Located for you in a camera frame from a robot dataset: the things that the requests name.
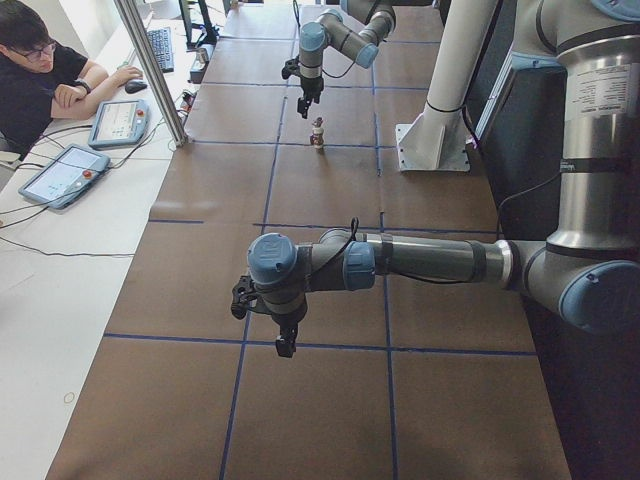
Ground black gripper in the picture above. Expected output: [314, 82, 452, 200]
[230, 275, 307, 358]
[281, 57, 324, 119]

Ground white brass PPR valve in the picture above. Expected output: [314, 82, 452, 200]
[309, 126, 324, 154]

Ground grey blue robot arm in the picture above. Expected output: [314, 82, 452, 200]
[281, 1, 396, 119]
[230, 1, 639, 358]

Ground black monitor stand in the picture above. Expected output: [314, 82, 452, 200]
[178, 0, 219, 51]

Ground black keyboard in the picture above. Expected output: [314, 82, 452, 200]
[146, 27, 174, 73]

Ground black computer mouse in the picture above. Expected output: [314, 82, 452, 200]
[124, 79, 147, 94]

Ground far teach pendant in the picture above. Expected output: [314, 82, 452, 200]
[88, 100, 149, 150]

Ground teach pendant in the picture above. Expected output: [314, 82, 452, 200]
[88, 100, 149, 150]
[19, 144, 111, 210]

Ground near teach pendant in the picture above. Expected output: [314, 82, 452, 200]
[19, 144, 111, 210]

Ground seated man black shirt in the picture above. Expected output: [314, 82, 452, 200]
[1, 1, 143, 155]

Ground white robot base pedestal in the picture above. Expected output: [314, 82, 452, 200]
[396, 0, 498, 172]

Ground aluminium frame post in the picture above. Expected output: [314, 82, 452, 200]
[114, 0, 188, 147]

